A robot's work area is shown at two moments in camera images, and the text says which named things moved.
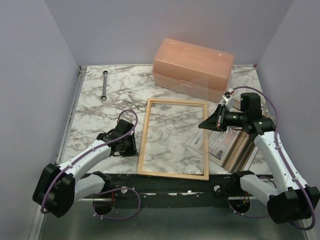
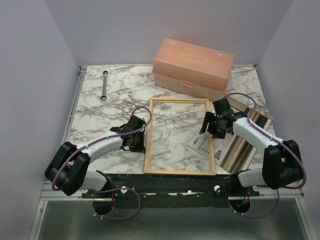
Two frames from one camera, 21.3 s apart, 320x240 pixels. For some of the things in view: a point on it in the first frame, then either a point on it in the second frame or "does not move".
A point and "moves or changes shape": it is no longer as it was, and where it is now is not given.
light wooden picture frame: [140, 171] moves or changes shape
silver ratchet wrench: [104, 97] does not move
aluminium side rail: [67, 130] does not move
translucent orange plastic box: [192, 69] does not move
